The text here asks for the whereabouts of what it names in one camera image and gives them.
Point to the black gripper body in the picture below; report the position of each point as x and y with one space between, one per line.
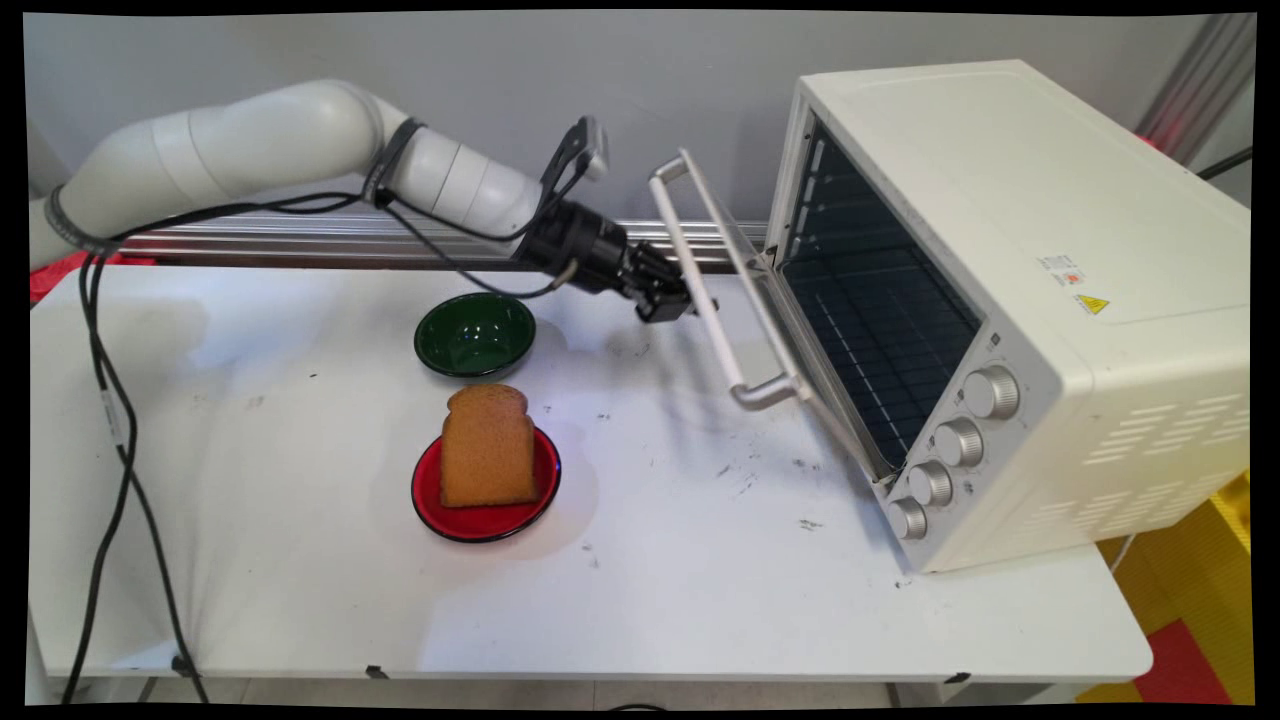
585 245

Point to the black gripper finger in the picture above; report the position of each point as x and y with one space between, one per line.
665 305
662 265

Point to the white glass oven door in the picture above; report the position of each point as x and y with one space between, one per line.
700 280

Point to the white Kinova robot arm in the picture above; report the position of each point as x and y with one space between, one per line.
260 150

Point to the green bowl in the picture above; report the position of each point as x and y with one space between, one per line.
475 335

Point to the brown bread slice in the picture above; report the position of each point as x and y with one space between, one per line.
490 445

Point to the red plate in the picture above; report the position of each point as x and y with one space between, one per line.
500 518

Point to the silver oven knob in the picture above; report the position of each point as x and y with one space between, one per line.
960 441
992 392
908 518
931 483

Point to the white toaster oven body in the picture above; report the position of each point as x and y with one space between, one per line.
1050 200

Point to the white label sticker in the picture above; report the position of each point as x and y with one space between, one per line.
1061 270

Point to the yellow warning sticker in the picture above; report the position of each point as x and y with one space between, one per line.
1092 304

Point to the red block behind table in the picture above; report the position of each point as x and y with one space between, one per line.
50 278

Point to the yellow foam floor mat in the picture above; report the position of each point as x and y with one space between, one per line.
1200 560

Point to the red foam floor mat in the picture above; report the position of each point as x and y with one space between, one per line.
1185 665

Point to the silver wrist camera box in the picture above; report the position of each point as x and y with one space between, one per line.
592 148

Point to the aluminium rail behind table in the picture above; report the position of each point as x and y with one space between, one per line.
300 240

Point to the aluminium frame post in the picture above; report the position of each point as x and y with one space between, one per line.
1200 80

